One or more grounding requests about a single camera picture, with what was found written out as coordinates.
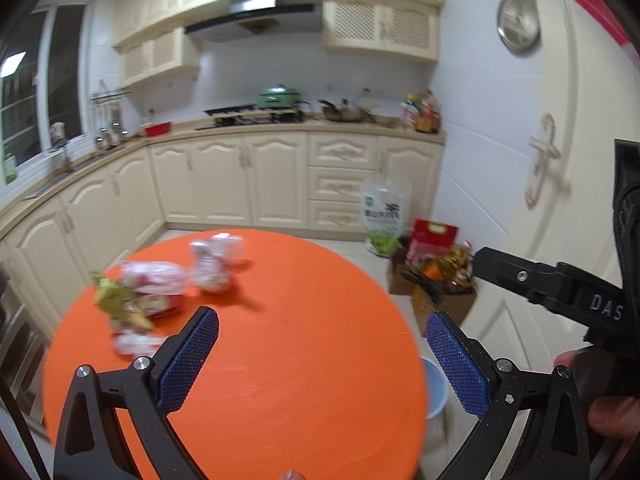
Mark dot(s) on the kitchen window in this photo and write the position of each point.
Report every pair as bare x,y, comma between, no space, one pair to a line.
40,80

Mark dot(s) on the cream upper cabinets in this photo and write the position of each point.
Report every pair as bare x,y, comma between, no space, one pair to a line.
157,37

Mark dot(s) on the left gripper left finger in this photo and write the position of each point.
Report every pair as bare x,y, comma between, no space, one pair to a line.
90,442

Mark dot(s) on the brown cardboard box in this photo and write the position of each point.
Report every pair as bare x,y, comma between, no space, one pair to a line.
427,296

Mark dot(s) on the cooking oil bottles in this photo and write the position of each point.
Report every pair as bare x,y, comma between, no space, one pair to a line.
451,271

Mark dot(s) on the range hood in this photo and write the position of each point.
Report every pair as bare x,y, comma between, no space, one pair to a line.
280,19

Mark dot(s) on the utensil rack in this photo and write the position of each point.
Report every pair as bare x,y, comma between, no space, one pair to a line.
106,105

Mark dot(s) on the brass door handle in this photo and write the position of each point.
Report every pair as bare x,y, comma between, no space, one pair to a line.
546,176

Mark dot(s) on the person's right hand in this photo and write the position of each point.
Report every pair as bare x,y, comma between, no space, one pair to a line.
615,417

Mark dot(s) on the light blue trash bin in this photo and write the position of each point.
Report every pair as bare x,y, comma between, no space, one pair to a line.
437,388

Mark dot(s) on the green dish soap bottle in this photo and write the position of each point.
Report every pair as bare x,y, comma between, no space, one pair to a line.
9,168

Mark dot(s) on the white door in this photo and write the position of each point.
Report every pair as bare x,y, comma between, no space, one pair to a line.
589,97

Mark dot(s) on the green yellow snack wrapper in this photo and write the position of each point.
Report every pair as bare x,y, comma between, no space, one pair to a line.
119,303

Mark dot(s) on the green cooking pot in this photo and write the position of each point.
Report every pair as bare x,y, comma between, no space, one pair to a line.
277,97

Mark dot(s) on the red bowl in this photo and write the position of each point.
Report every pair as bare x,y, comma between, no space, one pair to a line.
158,129

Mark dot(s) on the clear plastic bag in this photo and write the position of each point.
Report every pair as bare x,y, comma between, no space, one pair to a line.
214,261

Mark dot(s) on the black wok pan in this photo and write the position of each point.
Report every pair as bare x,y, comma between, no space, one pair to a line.
347,111

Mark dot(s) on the red white plastic bag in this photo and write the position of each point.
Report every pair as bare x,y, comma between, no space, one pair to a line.
158,286

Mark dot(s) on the white green rice bag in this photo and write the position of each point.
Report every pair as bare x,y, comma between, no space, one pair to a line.
384,204

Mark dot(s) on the cream cabinets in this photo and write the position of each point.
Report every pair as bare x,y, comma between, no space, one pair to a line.
157,37
304,180

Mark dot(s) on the condiment packages on counter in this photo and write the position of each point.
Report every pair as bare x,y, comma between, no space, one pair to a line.
420,112

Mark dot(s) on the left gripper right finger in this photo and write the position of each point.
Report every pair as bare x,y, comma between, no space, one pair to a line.
554,441

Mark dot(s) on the small white plastic bag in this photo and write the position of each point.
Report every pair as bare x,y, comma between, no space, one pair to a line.
133,344

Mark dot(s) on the red gift bag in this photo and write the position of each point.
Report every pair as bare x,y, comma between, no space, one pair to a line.
428,240

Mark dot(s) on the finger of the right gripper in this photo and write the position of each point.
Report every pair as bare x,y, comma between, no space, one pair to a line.
562,289

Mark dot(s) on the black gas stove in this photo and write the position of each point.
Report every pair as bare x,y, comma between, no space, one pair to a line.
251,114

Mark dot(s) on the cream lower cabinets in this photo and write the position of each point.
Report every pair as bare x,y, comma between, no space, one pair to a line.
304,180

